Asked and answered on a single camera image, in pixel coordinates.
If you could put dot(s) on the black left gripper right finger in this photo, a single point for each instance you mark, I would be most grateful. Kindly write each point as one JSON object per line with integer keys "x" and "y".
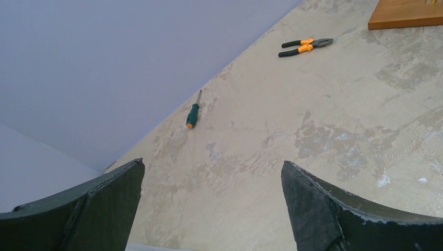
{"x": 326, "y": 217}

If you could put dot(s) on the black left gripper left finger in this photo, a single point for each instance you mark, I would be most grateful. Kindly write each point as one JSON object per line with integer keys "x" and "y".
{"x": 95, "y": 215}

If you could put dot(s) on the wooden rack base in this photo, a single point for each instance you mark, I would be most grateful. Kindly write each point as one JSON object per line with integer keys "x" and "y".
{"x": 390, "y": 14}

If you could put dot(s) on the small dark object behind goblet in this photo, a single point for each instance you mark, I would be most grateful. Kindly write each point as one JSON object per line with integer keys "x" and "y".
{"x": 193, "y": 114}

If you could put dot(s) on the orange black pliers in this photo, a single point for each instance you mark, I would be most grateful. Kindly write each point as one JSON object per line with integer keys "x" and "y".
{"x": 304, "y": 45}

